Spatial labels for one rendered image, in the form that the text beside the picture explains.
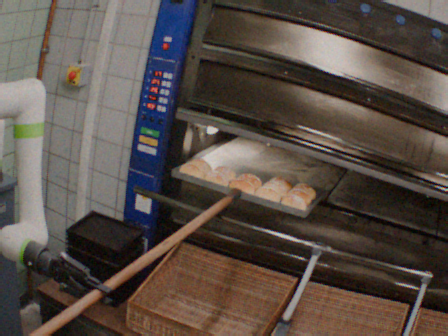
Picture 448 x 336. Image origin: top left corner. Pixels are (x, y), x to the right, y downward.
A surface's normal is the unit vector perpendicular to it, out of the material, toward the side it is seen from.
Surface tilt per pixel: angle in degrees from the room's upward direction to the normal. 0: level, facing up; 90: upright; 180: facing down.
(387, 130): 70
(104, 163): 90
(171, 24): 90
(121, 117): 90
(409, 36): 90
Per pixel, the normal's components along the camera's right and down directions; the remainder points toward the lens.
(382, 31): -0.37, 0.24
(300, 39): -0.29, -0.10
